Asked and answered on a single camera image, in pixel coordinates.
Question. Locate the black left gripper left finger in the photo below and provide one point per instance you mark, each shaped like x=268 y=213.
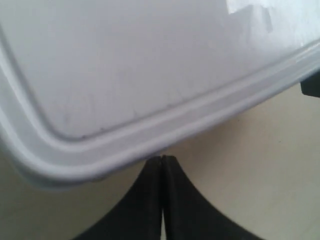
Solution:
x=138 y=215

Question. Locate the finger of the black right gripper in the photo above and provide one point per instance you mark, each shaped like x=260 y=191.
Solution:
x=311 y=85

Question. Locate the white lidded plastic container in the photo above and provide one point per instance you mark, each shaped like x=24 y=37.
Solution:
x=90 y=86

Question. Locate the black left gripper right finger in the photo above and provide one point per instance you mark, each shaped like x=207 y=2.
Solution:
x=187 y=214

